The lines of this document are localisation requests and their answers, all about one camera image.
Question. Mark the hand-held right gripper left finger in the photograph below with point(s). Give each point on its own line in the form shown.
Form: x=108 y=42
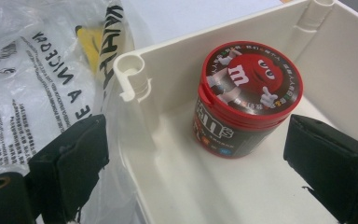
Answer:
x=71 y=165

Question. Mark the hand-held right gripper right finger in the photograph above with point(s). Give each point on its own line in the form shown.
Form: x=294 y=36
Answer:
x=332 y=161

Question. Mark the clear plastic bag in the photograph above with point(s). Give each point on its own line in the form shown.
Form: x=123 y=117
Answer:
x=37 y=93

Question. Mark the white plastic storage box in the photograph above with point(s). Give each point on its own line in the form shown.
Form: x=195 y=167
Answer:
x=230 y=180

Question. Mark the red-lidded candy jar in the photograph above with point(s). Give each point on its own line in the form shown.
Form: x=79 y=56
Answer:
x=245 y=99

